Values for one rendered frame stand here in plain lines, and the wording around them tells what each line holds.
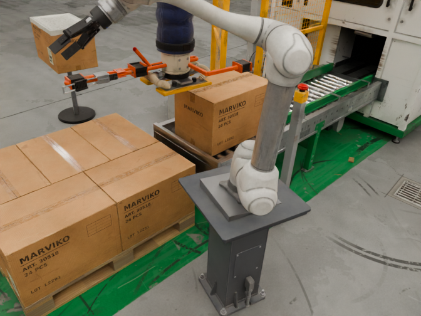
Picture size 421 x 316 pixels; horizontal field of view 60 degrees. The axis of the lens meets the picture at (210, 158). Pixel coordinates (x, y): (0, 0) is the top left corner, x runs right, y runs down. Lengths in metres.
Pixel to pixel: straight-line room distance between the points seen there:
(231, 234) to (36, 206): 1.13
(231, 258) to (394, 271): 1.25
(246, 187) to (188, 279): 1.07
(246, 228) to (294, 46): 0.84
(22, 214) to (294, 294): 1.64
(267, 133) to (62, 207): 1.26
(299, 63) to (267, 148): 0.37
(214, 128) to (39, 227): 1.18
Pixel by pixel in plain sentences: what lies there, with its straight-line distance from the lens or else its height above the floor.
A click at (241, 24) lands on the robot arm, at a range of 1.42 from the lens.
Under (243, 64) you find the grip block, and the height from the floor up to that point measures 1.21.
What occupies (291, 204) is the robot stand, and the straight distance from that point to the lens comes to 1.86.
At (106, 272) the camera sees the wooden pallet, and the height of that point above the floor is 0.02.
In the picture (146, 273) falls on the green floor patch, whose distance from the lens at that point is 2.49.
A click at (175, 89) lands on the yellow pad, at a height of 1.08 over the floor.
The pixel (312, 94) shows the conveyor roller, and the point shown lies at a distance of 3.68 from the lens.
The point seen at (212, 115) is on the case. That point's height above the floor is 0.86.
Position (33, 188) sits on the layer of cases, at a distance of 2.40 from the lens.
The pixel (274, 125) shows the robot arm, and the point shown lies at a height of 1.27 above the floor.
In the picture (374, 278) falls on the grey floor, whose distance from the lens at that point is 2.73.
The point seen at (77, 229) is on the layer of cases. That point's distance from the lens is 2.12.
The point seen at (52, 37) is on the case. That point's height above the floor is 0.96.
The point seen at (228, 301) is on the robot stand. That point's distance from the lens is 2.27.
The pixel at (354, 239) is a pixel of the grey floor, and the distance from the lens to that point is 2.93.
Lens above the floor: 1.91
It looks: 33 degrees down
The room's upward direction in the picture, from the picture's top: 3 degrees clockwise
